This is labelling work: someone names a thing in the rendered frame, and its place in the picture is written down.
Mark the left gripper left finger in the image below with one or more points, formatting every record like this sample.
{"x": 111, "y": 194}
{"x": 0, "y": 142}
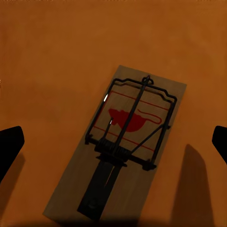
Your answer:
{"x": 11, "y": 142}

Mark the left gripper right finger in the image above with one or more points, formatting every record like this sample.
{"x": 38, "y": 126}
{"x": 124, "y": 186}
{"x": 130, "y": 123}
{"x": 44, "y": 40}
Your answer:
{"x": 219, "y": 140}

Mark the mousetrap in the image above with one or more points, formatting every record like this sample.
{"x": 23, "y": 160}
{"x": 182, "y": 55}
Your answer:
{"x": 108, "y": 178}

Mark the cabinet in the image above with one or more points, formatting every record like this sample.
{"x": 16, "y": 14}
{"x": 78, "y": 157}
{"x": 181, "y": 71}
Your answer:
{"x": 57, "y": 59}

